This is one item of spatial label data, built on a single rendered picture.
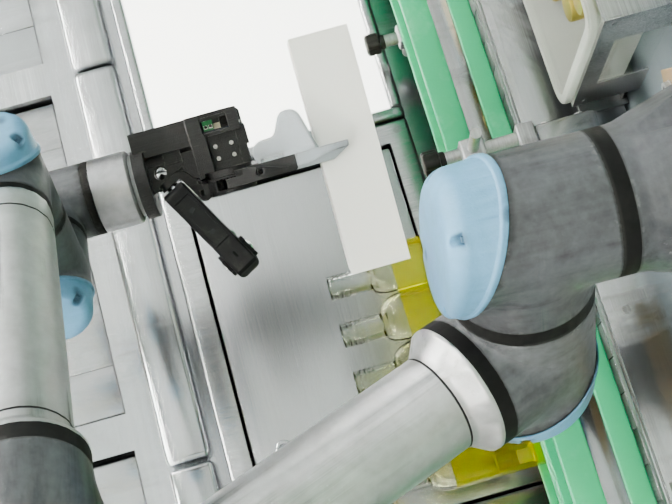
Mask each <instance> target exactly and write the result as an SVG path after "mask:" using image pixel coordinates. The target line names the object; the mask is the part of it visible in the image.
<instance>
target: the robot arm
mask: <svg viewBox="0 0 672 504"><path fill-rule="evenodd" d="M127 138H128V142H129V145H130V149H131V152H129V155H128V154H127V153H126V152H125V151H121V152H117V153H113V154H110V155H106V156H102V157H99V158H95V159H92V160H88V161H85V162H82V163H78V164H74V165H71V166H67V167H63V168H60V169H56V170H52V171H48V169H47V167H46V164H45V162H44V160H43V157H42V155H41V153H40V151H41V147H40V145H39V143H37V142H36V141H35V139H34V137H33V135H32V133H31V131H30V129H29V127H28V125H27V124H26V122H25V121H24V120H22V119H21V118H20V117H18V116H16V115H14V114H11V113H7V112H0V504H104V502H103V500H102V498H101V495H100V492H99V489H98V486H97V483H96V480H95V474H94V469H93V460H92V452H91V448H90V445H89V443H88V441H87V440H86V439H85V437H84V436H83V435H82V434H81V433H80V432H78V431H77V430H76V429H75V428H74V418H73V408H72V398H71V388H70V378H69V368H68V358H67V348H66V340H67V339H71V338H73V337H75V336H77V335H78V334H80V333H81V332H82V331H84V330H85V329H86V328H87V326H88V325H89V323H90V322H91V320H92V317H93V311H94V309H93V297H94V295H95V289H94V286H93V285H92V278H91V269H90V259H89V250H88V241H87V239H88V238H92V237H95V236H99V235H102V234H106V233H110V232H113V231H117V230H120V229H124V228H128V227H131V226H135V225H138V224H142V223H144V222H145V220H146V216H147V217H148V218H149V219H152V218H156V217H159V216H162V207H161V202H160V197H159V192H164V193H167V192H169V193H168V194H167V195H166V196H165V197H164V200H165V201H166V202H167V203H168V204H169V205H170V206H171V207H172V208H173V209H174V210H175V211H176V212H177V213H178V214H179V215H180V216H181V217H182V218H183V219H184V220H185V221H186V222H187V223H188V224H189V225H190V226H191V227H192V228H193V229H194V230H195V231H196V232H197V233H198V234H199V235H200V236H201V237H202V238H203V239H204V240H205V241H206V242H207V243H208V244H209V245H210V246H211V247H212V248H213V249H214V250H215V251H216V252H217V253H218V255H219V257H218V259H219V260H220V261H221V262H222V264H223V266H224V268H225V269H226V270H228V271H230V272H231V273H232V274H234V275H235V276H236V275H237V274H238V275H239V276H241V277H247V276H248V275H249V274H250V273H251V272H252V271H253V270H254V269H255V268H256V267H257V266H258V265H259V259H258V257H257V256H256V255H257V254H258V252H257V251H256V250H255V249H254V247H253V244H252V243H251V242H250V241H248V240H245V239H244V238H243V237H242V236H240V237H239V238H238V237H237V236H236V235H235V234H234V233H233V232H232V231H231V230H230V229H229V228H228V227H227V226H226V225H225V224H224V223H223V222H222V221H221V220H220V219H219V218H218V217H217V216H216V215H215V214H214V213H213V212H212V211H211V210H210V209H209V208H208V207H207V206H206V205H205V204H204V203H203V202H202V201H201V200H200V199H199V198H198V197H197V196H196V195H198V196H199V197H200V198H201V199H202V200H203V201H208V200H210V199H211V198H212V197H214V196H218V195H221V194H225V193H229V192H232V191H236V190H240V189H243V188H247V187H250V186H253V185H256V184H257V181H258V180H262V179H266V178H269V177H273V176H276V175H280V174H283V173H287V172H291V171H294V170H297V169H301V168H305V167H308V166H312V165H315V164H319V163H322V162H325V161H329V160H333V159H335V158H336V157H337V156H338V155H339V154H340V153H341V152H342V151H343V150H344V149H345V148H346V147H347V146H348V145H349V142H348V139H346V140H342V141H338V142H335V143H331V144H328V145H324V146H320V147H319V146H318V145H317V143H316V141H315V140H314V138H313V136H312V135H311V133H310V131H309V130H308V128H307V126H306V125H305V123H304V121H303V120H302V118H301V116H300V115H299V113H298V112H297V111H295V110H293V109H285V110H283V111H281V112H280V113H279V114H278V116H277V119H276V125H275V131H274V134H273V135H272V136H271V137H269V138H266V139H263V140H260V141H258V142H257V143H256V144H255V145H254V147H253V157H254V159H255V160H256V162H257V163H256V164H253V165H252V163H251V161H252V159H251V155H250V152H249V148H248V144H247V143H250V142H249V139H248V135H247V132H246V128H245V125H244V123H242V121H241V117H240V114H239V110H238V109H237V108H235V106H234V105H233V106H230V107H226V108H222V109H219V110H215V111H211V112H208V113H204V114H201V115H197V116H193V117H190V118H186V119H183V120H181V121H178V122H174V123H170V124H167V125H163V126H160V127H156V128H152V129H149V130H145V131H141V132H138V133H134V134H130V135H127ZM278 154H282V156H279V157H276V158H272V159H269V160H264V158H267V157H271V156H274V155H278ZM160 167H161V168H164V169H165V170H166V172H167V174H162V173H160V176H159V178H158V176H157V170H158V169H159V168H160ZM180 179H181V180H182V181H183V182H184V183H185V184H186V185H187V186H188V187H190V188H191V189H192V190H193V191H194V193H195V194H196V195H195V194H194V193H193V192H192V191H191V190H190V189H189V188H188V187H187V186H186V185H185V184H184V183H182V182H179V183H177V182H178V181H179V180H180ZM173 186H174V188H173V189H172V187H173ZM419 228H420V239H421V243H422V247H423V261H424V266H425V271H426V275H427V279H428V283H429V287H430V290H431V293H432V296H433V299H434V301H435V304H436V306H437V308H438V309H439V311H440V312H441V313H442V315H441V316H439V317H438V318H436V319H435V320H433V321H432V322H430V323H429V324H427V325H426V326H424V327H423V328H421V329H420V330H418V331H417V332H416V333H415V334H414V335H413V336H412V339H411V345H410V352H409V359H408V360H407V361H406V362H405V363H403V364H402V365H400V366H399V367H397V368H396V369H395V370H393V371H392V372H390V373H389V374H387V375H386V376H384V377H383V378H381V379H380V380H379V381H377V382H376V383H374V384H373V385H371V386H370V387H368V388H367V389H366V390H364V391H363V392H361V393H360V394H358V395H357V396H355V397H354V398H352V399H351V400H350V401H348V402H347V403H345V404H344V405H342V406H341V407H339V408H338V409H337V410H335V411H334V412H332V413H331V414H329V415H328V416H326V417H325V418H323V419H322V420H321V421H319V422H318V423H316V424H315V425H313V426H312V427H310V428H309V429H308V430H306V431H305V432H303V433H302V434H300V435H299V436H297V437H296V438H294V439H293V440H292V441H290V442H289V443H287V444H286V445H284V446H283V447H281V448H280V449H279V450H277V451H276V452H274V453H273V454H271V455H270V456H268V457H267V458H265V459H264V460H263V461H261V462H260V463H258V464H257V465H255V466H254V467H252V468H251V469H250V470H248V471H247V472H245V473H244V474H242V475H241V476H239V477H238V478H236V479H235V480H234V481H232V482H231V483H229V484H228V485H226V486H225V487H223V488H222V489H221V490H219V491H218V492H216V493H215V494H213V495H212V496H210V497H209V498H207V499H206V500H205V501H203V502H202V503H200V504H392V503H394V502H395V501H396V500H398V499H399V498H400V497H402V496H403V495H405V494H406V493H407V492H409V491H410V490H411V489H413V488H414V487H415V486H417V485H418V484H420V483H421V482H422V481H424V480H425V479H426V478H428V477H429V476H431V475H432V474H433V473H435V472H436V471H437V470H439V469H440V468H441V467H443V466H444V465H446V464H447V463H448V462H450V461H451V460H452V459H454V458H455V457H456V456H458V455H459V454H461V453H462V452H463V451H465V450H466V449H467V448H469V447H474V448H479V449H483V450H488V451H495V450H497V449H499V448H501V447H502V446H504V445H505V444H507V443H515V444H520V443H521V442H522V441H524V440H531V442H532V443H536V442H540V441H544V440H547V439H549V438H552V437H554V436H556V435H558V434H560V433H561V432H563V431H565V430H566V429H567V428H569V427H570V426H571V425H572V424H573V423H574V422H576V421H577V419H578V418H579V417H580V416H581V415H582V413H583V412H584V411H585V409H586V407H587V406H588V404H589V402H590V399H591V397H592V394H593V390H594V386H595V380H596V376H597V372H598V366H599V350H598V343H597V339H596V303H595V292H596V288H595V284H597V283H601V282H605V281H609V280H613V279H617V278H620V277H624V276H628V275H632V274H636V273H640V272H646V271H654V272H672V84H671V85H669V86H667V87H666V88H664V89H663V90H661V91H659V92H658V93H656V94H654V95H653V96H651V97H650V98H648V99H646V100H645V101H643V102H642V103H640V104H638V105H637V106H635V107H634V108H632V109H630V110H629V111H627V112H626V113H624V114H622V115H621V116H619V117H617V118H616V119H614V120H613V121H611V122H609V123H606V124H603V125H600V126H595V127H591V128H587V129H583V130H579V131H576V132H572V133H568V134H564V135H560V136H556V137H552V138H548V139H544V140H540V141H536V142H532V143H528V144H524V145H520V146H516V147H512V148H508V149H504V150H500V151H496V152H492V153H488V154H485V153H478V154H473V155H470V156H468V157H467V158H465V159H464V160H462V161H459V162H456V163H453V164H449V165H446V166H443V167H440V168H438V169H436V170H435V171H433V172H432V173H431V174H430V175H429V176H428V177H427V179H426V180H425V182H424V184H423V187H422V190H421V195H420V202H419Z"/></svg>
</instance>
